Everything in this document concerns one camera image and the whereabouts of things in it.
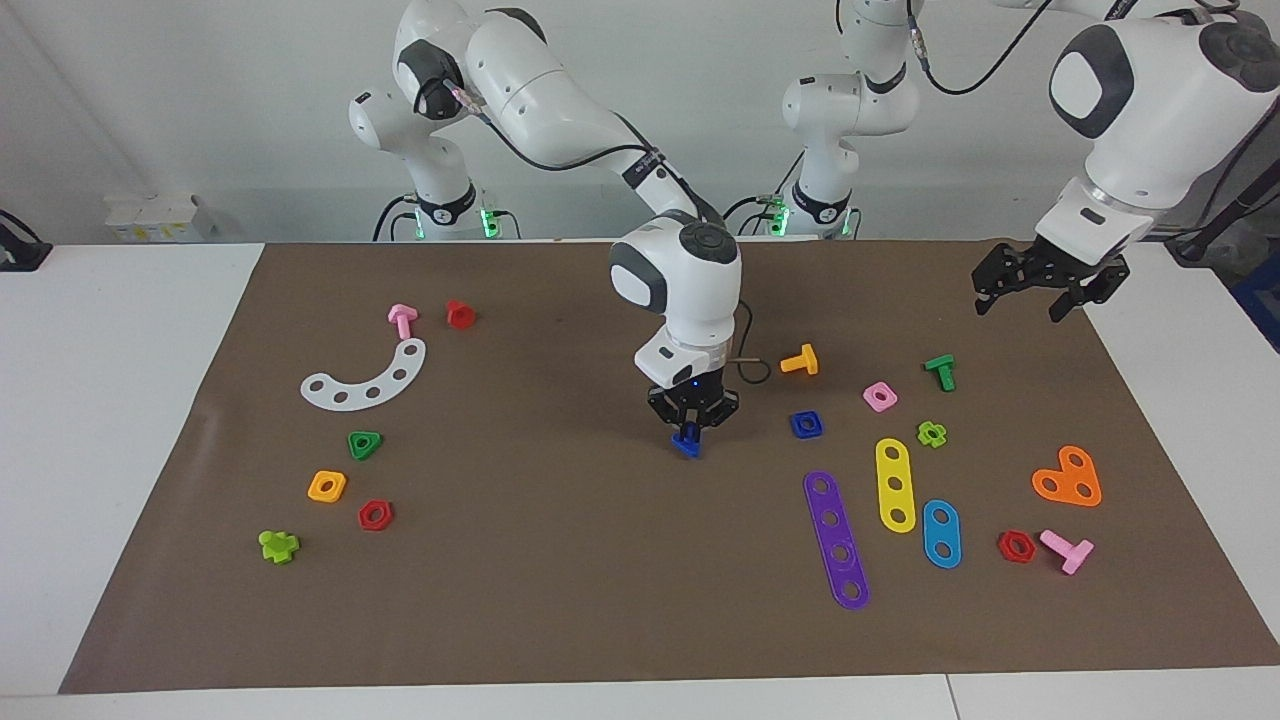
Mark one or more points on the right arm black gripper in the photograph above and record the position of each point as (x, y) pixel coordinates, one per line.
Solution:
(695, 397)

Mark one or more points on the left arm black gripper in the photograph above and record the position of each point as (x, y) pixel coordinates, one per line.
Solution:
(1065, 268)

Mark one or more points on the blue triangle-head plastic screw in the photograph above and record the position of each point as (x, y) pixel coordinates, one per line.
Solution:
(686, 445)

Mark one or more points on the blue square plastic nut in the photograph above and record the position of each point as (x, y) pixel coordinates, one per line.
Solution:
(796, 430)

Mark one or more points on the green plastic screw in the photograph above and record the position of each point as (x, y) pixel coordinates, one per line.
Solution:
(938, 363)

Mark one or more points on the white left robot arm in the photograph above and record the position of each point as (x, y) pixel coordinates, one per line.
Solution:
(1150, 120)

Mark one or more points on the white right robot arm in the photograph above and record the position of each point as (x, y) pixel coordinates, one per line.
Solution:
(540, 90)

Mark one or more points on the orange plastic screw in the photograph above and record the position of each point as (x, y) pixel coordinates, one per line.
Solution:
(805, 362)

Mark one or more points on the pink square plastic nut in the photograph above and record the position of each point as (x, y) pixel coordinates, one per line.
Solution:
(870, 402)

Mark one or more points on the green cross-shaped plastic nut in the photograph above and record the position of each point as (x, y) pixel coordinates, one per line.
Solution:
(924, 436)

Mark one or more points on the red plastic screw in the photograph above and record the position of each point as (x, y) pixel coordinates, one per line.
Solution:
(460, 316)

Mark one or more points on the red hexagonal plastic nut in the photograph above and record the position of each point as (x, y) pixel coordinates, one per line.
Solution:
(365, 518)
(1004, 548)

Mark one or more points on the pink plastic screw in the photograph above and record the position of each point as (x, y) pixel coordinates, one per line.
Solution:
(402, 316)
(1072, 555)

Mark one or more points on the green triangular plastic nut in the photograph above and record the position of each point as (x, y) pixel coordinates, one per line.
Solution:
(353, 438)

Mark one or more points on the orange square plastic nut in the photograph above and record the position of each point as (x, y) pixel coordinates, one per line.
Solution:
(315, 490)

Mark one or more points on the lime cross-head plastic screw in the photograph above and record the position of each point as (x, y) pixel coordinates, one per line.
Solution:
(275, 548)

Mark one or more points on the purple four-hole plate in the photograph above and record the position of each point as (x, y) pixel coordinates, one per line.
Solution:
(826, 503)

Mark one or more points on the black slanted stand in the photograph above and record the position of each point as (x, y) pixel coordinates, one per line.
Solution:
(1230, 215)

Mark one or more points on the brown table mat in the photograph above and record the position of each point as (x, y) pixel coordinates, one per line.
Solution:
(560, 560)

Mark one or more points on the orange heart-shaped plate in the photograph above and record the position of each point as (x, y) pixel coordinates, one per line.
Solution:
(1066, 478)

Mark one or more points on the yellow three-hole plate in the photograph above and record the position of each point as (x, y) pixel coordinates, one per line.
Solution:
(892, 470)

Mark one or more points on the blue box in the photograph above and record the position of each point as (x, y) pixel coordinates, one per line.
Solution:
(1262, 310)

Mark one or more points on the blue two-hole plate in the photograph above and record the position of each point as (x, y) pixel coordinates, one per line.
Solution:
(941, 534)

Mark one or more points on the white curved five-hole plate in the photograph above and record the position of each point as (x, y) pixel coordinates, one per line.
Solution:
(357, 397)

